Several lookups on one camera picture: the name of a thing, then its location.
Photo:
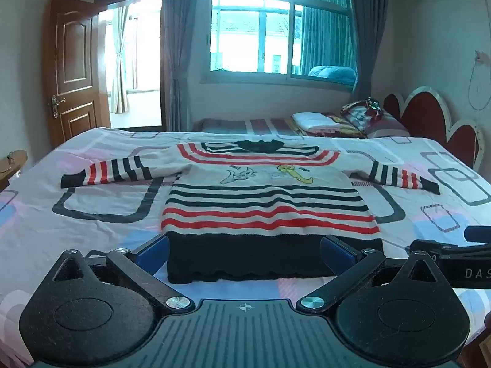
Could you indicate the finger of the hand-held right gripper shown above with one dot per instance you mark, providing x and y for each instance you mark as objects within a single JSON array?
[
  {"x": 441, "y": 248},
  {"x": 477, "y": 234}
]

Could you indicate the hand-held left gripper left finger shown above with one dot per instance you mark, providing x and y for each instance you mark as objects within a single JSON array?
[{"x": 153, "y": 255}]

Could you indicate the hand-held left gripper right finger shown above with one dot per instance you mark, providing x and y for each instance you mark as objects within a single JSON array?
[{"x": 337, "y": 255}]

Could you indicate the striped knit sweater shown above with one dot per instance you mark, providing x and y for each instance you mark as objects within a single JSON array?
[{"x": 261, "y": 207}]

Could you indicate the bed with patterned sheet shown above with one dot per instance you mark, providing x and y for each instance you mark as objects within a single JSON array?
[{"x": 76, "y": 234}]

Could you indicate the red yellow folded blanket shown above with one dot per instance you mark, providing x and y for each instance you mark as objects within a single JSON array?
[{"x": 347, "y": 130}]

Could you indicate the red white scalloped headboard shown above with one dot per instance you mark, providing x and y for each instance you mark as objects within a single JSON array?
[{"x": 425, "y": 115}]

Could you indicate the folded white towel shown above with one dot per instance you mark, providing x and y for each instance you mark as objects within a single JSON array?
[{"x": 314, "y": 119}]

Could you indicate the colourful printed pillow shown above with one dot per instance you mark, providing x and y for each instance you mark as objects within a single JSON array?
[{"x": 376, "y": 120}]

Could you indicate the striped maroon bed sheet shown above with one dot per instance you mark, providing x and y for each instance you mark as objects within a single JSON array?
[{"x": 261, "y": 125}]

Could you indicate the wooden stool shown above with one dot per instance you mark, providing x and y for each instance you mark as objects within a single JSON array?
[{"x": 13, "y": 165}]

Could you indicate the blue fluffy blanket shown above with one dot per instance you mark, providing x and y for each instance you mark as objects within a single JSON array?
[{"x": 332, "y": 73}]

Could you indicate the pale sheer curtain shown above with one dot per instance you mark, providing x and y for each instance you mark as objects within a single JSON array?
[{"x": 121, "y": 65}]

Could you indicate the brown wooden door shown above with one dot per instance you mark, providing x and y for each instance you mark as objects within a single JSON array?
[{"x": 73, "y": 65}]

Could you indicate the grey blue curtain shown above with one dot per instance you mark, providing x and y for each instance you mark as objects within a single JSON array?
[
  {"x": 368, "y": 46},
  {"x": 180, "y": 46}
]

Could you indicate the large glass window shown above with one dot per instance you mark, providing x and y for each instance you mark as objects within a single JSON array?
[{"x": 245, "y": 34}]

